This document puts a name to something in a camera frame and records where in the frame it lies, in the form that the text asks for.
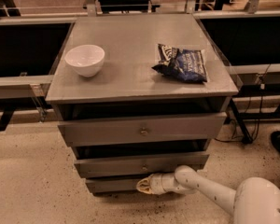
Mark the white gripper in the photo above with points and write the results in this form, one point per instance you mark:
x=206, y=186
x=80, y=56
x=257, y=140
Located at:
x=159, y=184

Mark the grey drawer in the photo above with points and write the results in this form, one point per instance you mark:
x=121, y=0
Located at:
x=139, y=165
x=113, y=183
x=99, y=132

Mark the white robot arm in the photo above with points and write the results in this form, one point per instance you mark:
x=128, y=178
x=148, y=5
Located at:
x=255, y=201

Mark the grey bottom drawer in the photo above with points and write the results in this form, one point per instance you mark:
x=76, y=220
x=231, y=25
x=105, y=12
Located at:
x=113, y=183

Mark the grey top drawer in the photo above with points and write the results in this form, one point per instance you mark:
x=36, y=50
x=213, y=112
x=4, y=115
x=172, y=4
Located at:
x=99, y=132

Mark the grey wooden drawer cabinet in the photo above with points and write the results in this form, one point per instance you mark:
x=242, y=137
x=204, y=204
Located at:
x=127, y=86

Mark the blue chip bag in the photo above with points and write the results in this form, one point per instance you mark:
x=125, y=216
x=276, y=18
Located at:
x=182, y=64

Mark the white ceramic bowl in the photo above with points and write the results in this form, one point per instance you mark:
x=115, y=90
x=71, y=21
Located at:
x=86, y=60

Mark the grey metal right rail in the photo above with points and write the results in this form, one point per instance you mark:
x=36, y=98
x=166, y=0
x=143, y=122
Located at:
x=254, y=69

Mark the grey metal rail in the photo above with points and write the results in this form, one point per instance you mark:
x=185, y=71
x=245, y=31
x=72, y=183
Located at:
x=22, y=87
x=254, y=69

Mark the grey metal left rail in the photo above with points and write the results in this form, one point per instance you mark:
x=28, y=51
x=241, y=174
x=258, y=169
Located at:
x=22, y=87

